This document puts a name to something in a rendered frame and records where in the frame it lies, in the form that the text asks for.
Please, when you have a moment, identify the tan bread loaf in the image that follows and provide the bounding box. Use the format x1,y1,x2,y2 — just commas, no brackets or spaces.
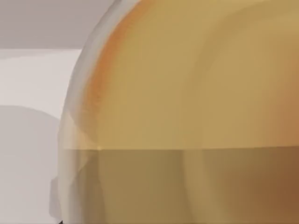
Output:
49,0,299,224

